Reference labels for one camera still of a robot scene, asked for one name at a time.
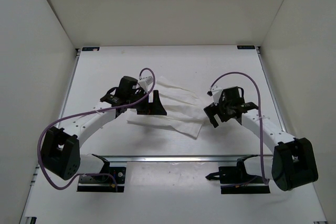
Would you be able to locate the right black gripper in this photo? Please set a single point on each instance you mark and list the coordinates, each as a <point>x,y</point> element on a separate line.
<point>212,109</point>

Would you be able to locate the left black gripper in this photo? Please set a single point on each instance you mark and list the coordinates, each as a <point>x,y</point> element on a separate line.
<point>155,107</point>

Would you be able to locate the white pleated skirt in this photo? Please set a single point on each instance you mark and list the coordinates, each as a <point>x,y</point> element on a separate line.
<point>184,110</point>

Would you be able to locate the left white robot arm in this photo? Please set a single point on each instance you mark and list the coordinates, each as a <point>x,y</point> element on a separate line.
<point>60,151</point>

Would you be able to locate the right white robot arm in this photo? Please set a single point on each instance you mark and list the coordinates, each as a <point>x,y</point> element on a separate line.
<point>292,163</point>

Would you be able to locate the right blue corner label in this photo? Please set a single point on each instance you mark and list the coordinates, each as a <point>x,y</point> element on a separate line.
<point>245,47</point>

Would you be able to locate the blue corner label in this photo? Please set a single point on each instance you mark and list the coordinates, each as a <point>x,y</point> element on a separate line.
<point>90,49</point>
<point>245,47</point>

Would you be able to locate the left blue corner label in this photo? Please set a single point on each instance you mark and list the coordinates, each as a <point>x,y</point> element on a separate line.
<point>90,49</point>

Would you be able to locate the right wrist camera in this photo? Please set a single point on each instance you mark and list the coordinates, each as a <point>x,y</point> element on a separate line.
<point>215,92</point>

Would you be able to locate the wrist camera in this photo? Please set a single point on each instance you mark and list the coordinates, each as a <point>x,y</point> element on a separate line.
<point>145,82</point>
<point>215,92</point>

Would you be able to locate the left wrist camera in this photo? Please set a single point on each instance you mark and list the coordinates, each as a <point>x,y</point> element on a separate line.
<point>145,82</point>

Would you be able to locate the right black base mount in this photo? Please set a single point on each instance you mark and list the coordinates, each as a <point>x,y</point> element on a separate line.
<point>235,181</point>

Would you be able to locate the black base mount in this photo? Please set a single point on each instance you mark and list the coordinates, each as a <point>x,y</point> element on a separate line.
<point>104,183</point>
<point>235,181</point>

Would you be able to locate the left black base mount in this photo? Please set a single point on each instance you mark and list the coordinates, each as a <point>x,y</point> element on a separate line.
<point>104,183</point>

